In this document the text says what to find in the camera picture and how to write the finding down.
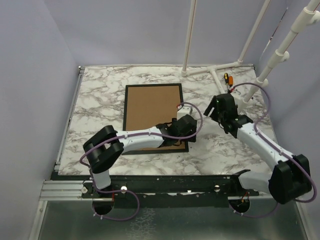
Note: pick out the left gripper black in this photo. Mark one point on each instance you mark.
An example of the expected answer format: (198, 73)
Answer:
(191, 139)

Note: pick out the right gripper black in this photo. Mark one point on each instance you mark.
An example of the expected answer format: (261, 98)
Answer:
(213, 104)

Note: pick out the black picture frame brown backing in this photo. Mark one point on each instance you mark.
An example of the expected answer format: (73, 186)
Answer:
(146, 105)

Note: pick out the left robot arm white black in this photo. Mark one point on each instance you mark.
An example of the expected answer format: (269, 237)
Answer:
(107, 145)

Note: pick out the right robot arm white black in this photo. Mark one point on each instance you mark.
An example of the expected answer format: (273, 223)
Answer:
(290, 176)

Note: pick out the white PVC pipe stand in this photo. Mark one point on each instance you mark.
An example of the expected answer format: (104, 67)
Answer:
(212, 69)

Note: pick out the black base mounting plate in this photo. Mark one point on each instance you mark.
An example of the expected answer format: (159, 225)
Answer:
(176, 191)

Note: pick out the white PVC jointed pole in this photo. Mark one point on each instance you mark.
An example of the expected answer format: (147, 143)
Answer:
(308, 16)

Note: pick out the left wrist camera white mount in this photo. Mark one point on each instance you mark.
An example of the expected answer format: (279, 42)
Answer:
(183, 110)

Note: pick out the orange handle screwdriver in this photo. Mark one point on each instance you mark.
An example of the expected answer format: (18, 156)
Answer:
(230, 81)

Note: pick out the aluminium rail left edge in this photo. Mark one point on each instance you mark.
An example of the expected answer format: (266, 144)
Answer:
(70, 115)

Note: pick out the aluminium front extrusion rail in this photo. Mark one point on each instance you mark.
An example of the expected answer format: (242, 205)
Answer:
(61, 190)

